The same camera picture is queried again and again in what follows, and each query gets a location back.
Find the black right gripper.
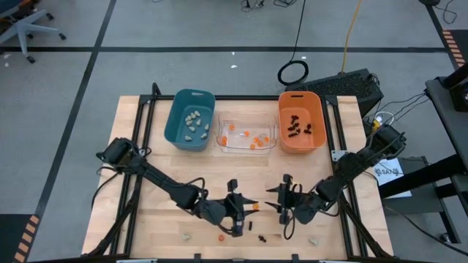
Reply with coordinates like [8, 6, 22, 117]
[264, 183, 323, 225]

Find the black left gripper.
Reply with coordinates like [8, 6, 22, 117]
[199, 192, 260, 237]

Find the clear plastic bin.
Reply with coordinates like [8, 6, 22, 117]
[216, 110, 278, 155]

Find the orange plastic bin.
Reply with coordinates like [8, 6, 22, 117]
[277, 91, 328, 155]

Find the teal plastic bin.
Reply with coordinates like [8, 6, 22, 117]
[164, 88, 216, 152]

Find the white printed paper sheet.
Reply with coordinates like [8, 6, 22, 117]
[372, 157, 413, 199]

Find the black perforated computer case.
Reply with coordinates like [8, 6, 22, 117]
[284, 68, 385, 118]

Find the black metal desk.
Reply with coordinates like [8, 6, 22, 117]
[378, 75, 468, 245]

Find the black box device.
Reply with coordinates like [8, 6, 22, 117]
[438, 62, 468, 113]

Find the black orange striped floor mat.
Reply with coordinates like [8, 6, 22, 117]
[0, 213, 41, 263]
[440, 28, 468, 70]

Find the grey office chair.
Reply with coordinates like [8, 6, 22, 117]
[0, 0, 67, 65]

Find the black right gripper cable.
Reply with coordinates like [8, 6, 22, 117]
[283, 182, 304, 241]

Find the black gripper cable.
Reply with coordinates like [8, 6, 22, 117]
[181, 177, 206, 200]
[283, 182, 304, 241]

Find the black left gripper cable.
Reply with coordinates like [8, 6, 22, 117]
[181, 177, 206, 200]

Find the long black coiled cable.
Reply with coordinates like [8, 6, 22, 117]
[276, 0, 310, 87]

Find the white cable loop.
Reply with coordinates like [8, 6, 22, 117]
[372, 110, 396, 127]

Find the long black floor cable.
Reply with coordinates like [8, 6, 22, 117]
[382, 204, 468, 256]

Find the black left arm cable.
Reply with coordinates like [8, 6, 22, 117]
[90, 166, 124, 210]

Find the long yellow cable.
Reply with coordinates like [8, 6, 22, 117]
[341, 0, 363, 74]

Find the black cable bundle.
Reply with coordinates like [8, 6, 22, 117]
[239, 0, 298, 10]

